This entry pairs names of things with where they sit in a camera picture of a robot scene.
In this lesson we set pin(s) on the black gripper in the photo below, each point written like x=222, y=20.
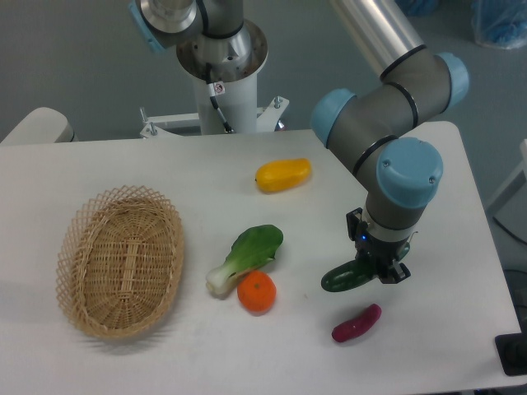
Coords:
x=374, y=240

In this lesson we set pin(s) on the dark green cucumber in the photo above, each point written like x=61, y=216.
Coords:
x=348, y=276

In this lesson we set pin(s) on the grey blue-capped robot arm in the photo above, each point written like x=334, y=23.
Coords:
x=369, y=135

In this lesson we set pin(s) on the purple sweet potato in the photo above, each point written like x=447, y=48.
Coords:
x=357, y=326

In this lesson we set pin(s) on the green bok choy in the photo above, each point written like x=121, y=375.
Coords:
x=253, y=249

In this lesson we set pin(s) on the orange tangerine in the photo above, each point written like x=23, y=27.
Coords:
x=257, y=292

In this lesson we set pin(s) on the yellow mango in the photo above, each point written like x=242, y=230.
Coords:
x=280, y=175

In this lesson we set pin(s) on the black box at table edge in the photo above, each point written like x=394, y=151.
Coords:
x=511, y=349

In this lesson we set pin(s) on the woven wicker basket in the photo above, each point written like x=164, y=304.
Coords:
x=120, y=264

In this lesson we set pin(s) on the blue plastic bag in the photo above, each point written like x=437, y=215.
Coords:
x=499, y=24

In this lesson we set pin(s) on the white chair back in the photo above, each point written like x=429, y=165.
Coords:
x=41, y=126

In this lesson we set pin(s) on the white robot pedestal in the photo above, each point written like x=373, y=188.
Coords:
x=224, y=73

